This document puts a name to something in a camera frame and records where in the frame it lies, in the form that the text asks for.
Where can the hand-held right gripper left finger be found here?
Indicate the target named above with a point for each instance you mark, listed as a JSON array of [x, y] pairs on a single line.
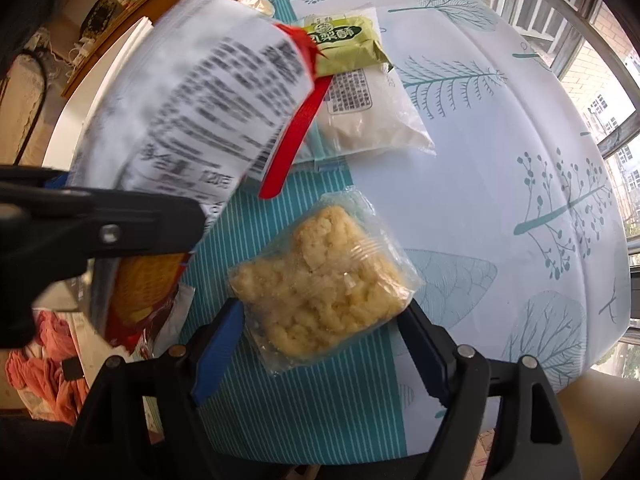
[[220, 355]]

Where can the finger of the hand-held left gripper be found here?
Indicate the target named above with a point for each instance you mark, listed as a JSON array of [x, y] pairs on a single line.
[[30, 180], [110, 220]]

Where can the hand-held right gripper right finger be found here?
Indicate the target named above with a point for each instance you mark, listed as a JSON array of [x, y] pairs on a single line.
[[425, 355]]

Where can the clear yellow puffed snack packet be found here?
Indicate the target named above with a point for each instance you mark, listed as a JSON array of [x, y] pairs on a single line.
[[320, 280]]

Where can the snack packets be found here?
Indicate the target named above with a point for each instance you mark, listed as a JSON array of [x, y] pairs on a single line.
[[200, 100]]

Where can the wooden desk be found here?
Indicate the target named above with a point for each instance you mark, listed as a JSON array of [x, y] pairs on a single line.
[[87, 67]]

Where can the small black device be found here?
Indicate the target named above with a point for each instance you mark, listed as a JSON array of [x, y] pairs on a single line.
[[73, 369]]

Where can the pink cloth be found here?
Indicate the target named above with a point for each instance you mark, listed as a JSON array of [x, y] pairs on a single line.
[[45, 375]]

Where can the dark patterned pencil case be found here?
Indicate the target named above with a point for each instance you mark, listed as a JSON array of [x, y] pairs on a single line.
[[100, 17]]

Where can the dark clothing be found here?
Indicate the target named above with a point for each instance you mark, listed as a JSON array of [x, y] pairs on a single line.
[[30, 450]]

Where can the clear packet of white pastry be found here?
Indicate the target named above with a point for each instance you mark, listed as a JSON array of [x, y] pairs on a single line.
[[370, 130]]

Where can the clear bag of brown candies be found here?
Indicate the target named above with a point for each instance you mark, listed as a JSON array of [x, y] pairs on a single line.
[[250, 2]]

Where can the green snack packet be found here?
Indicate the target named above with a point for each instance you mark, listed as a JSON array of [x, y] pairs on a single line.
[[345, 45]]

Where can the metal window grille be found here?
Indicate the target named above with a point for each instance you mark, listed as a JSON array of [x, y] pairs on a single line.
[[575, 25]]

